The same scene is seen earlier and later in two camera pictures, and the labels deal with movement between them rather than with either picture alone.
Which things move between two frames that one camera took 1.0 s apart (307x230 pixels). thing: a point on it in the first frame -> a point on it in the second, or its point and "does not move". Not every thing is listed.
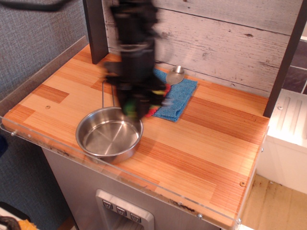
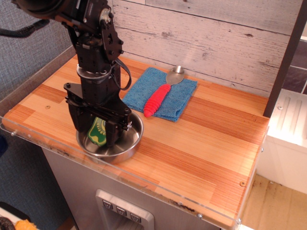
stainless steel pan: (106, 133) does not move
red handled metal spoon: (174, 75) does not move
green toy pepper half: (130, 109) -> (97, 133)
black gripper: (136, 71) -> (102, 77)
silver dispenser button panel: (119, 213) does not move
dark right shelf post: (286, 61) does not move
